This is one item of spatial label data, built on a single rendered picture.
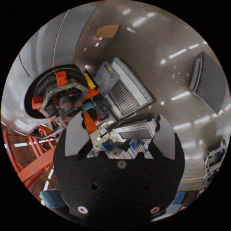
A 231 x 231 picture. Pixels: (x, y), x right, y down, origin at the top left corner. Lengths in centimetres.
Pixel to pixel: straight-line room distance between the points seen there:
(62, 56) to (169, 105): 115
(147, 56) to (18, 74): 119
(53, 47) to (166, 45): 102
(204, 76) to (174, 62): 42
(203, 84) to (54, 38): 94
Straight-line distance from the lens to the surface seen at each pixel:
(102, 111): 109
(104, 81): 109
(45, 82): 64
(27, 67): 57
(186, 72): 97
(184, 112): 104
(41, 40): 51
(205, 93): 68
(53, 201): 20
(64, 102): 74
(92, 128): 117
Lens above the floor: 93
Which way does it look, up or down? 39 degrees down
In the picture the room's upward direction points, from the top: 125 degrees counter-clockwise
